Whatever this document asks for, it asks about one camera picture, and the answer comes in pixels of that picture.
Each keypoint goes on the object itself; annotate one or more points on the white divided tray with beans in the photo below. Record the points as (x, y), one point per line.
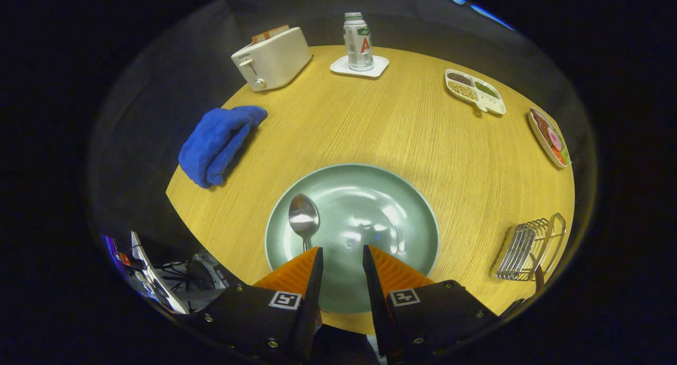
(489, 103)

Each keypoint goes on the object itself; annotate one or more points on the white square coaster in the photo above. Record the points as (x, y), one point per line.
(378, 66)

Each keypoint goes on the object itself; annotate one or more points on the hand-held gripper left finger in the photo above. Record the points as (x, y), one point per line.
(312, 301)

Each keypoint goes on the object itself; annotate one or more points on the toast slice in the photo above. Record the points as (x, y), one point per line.
(270, 34)

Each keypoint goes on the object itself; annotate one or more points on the blue cloth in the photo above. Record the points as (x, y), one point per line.
(217, 143)

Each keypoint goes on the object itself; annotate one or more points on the white plate with food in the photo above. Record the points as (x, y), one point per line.
(550, 137)

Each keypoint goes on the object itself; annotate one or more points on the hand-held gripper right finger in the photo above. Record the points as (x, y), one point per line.
(373, 296)

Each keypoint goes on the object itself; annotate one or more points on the white drink bottle red label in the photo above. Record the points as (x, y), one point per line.
(358, 47)

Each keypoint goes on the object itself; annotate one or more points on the white toaster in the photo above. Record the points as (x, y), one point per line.
(275, 58)

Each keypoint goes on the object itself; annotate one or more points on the pale green plate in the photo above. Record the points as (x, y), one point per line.
(370, 206)

